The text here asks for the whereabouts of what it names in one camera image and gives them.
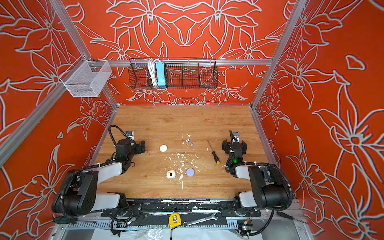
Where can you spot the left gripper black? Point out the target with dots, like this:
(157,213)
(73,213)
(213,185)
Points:
(138,147)

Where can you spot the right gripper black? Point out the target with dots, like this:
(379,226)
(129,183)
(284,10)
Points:
(234,145)

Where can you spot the white earbuds charging case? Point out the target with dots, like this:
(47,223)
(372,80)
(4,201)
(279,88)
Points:
(163,148)

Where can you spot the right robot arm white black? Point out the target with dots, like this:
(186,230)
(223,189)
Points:
(270,187)

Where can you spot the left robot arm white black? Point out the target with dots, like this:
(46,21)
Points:
(78,194)

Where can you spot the small white open case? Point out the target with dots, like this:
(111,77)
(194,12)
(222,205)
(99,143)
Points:
(171,174)

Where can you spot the purple round case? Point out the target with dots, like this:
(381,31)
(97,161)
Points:
(190,172)

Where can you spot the yellow black screwdriver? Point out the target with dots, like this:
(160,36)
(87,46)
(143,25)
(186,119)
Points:
(216,158)

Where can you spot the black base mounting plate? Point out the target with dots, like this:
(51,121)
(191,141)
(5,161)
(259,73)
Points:
(156,212)

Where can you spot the silver wrench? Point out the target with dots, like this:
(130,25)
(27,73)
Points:
(194,222)

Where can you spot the yellow tape measure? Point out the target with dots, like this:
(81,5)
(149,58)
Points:
(175,220)

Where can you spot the light blue box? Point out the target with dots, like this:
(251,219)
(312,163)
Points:
(160,66)

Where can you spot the clear plastic bin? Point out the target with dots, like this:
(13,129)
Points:
(85,81)

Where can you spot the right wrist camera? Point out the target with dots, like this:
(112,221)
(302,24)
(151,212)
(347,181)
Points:
(235,137)

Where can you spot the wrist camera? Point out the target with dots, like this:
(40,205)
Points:
(235,137)
(130,135)

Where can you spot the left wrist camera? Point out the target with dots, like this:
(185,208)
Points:
(130,135)

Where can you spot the black screwdriver on frame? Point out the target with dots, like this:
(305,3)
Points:
(286,216)

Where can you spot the black wire basket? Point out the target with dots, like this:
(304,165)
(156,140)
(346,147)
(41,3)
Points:
(180,74)

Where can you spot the green handled tool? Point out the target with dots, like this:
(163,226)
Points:
(63,221)

